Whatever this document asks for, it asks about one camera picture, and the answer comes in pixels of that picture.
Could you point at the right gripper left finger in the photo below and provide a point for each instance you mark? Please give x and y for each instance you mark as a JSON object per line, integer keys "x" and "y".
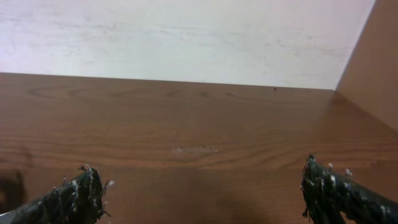
{"x": 76, "y": 201}

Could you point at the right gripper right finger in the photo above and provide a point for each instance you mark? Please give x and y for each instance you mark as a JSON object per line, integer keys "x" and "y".
{"x": 328, "y": 195}

